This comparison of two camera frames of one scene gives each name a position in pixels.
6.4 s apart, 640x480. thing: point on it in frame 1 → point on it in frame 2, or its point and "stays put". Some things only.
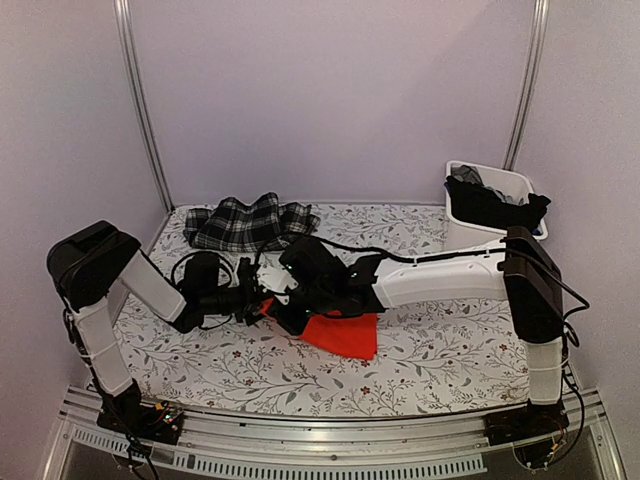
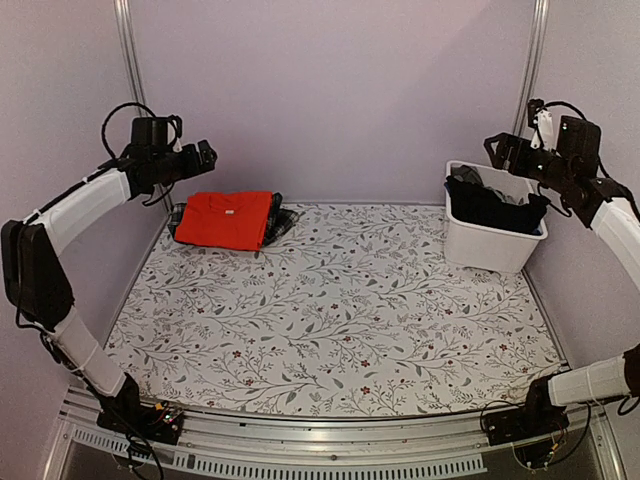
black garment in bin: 482,205 stays put
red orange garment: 354,335 → 225,220
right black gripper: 293,324 → 519,165
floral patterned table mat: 464,358 stays put
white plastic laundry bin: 460,233 stays put
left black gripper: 251,303 → 194,164
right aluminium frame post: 528,85 stays put
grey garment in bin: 467,173 stays put
